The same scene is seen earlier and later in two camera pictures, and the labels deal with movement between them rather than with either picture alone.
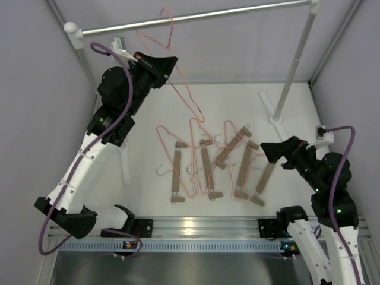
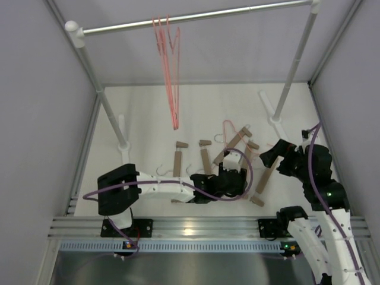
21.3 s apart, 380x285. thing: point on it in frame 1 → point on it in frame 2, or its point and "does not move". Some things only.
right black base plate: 272,228 does not move
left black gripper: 159,68 → 237,189
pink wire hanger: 168,46 → 164,75
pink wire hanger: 218,146 → 173,61
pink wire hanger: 170,132 → 167,72
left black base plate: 142,228 does not move
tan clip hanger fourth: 240,192 does not move
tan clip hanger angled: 219,160 does not move
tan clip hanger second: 208,171 does not move
